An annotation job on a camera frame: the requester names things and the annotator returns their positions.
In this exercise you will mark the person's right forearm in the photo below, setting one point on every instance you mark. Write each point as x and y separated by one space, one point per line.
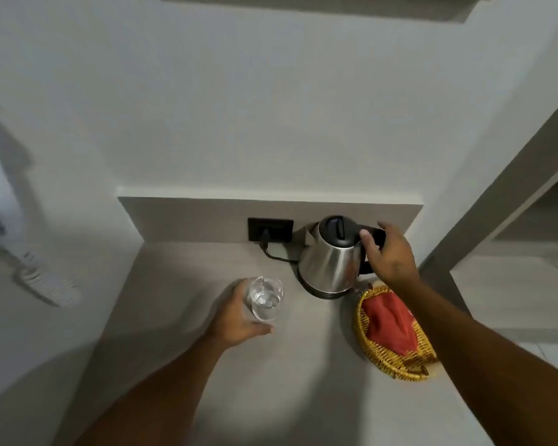
493 362

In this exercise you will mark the person's right thumb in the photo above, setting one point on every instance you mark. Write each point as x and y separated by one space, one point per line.
368 243

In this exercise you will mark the white wall-mounted hair dryer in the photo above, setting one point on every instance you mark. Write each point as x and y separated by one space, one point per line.
37 269

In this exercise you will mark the person's right hand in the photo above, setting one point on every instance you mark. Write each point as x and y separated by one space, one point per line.
393 260

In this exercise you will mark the yellow woven basket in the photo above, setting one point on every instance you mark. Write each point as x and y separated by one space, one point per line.
393 339

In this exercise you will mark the red cloth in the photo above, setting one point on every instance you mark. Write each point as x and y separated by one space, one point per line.
391 326

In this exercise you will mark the stainless steel electric kettle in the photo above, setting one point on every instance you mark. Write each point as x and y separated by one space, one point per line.
332 257

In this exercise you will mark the person's left thumb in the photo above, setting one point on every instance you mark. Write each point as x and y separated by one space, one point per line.
260 328

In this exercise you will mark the person's left forearm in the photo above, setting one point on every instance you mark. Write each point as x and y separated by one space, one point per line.
153 394

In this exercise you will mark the clear drinking glass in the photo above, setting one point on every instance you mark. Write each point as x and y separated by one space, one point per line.
265 299

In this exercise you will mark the person's left hand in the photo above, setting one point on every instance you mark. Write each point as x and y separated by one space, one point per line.
235 320

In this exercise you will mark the black wall power outlet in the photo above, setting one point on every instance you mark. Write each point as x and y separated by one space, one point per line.
270 230

